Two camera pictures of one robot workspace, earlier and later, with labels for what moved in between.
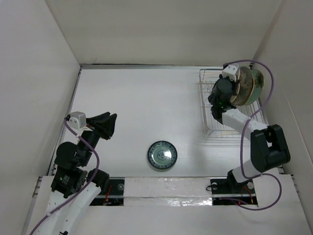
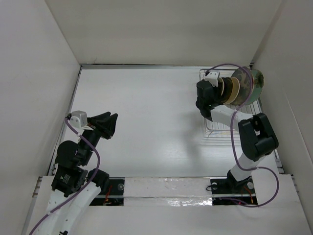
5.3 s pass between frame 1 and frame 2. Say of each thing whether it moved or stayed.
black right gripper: moved
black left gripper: stayed
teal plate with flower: stayed
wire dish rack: stayed
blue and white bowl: moved
